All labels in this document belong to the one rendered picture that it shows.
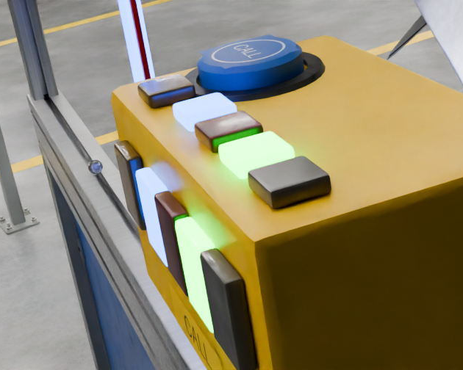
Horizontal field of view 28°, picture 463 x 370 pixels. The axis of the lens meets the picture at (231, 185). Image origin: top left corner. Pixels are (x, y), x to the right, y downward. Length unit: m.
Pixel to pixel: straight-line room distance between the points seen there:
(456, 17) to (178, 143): 0.42
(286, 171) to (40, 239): 2.60
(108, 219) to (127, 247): 0.06
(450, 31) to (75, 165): 0.39
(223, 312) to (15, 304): 2.27
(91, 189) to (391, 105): 0.56
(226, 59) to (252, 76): 0.02
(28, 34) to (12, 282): 1.59
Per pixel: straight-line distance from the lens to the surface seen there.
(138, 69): 0.59
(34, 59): 1.12
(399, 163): 0.26
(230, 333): 0.25
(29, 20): 1.12
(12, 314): 2.48
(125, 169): 0.34
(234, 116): 0.30
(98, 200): 0.81
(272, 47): 0.35
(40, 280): 2.60
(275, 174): 0.25
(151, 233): 0.33
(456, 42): 0.69
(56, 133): 1.00
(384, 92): 0.32
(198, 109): 0.31
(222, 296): 0.25
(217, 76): 0.34
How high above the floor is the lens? 1.18
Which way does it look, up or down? 24 degrees down
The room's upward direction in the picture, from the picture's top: 9 degrees counter-clockwise
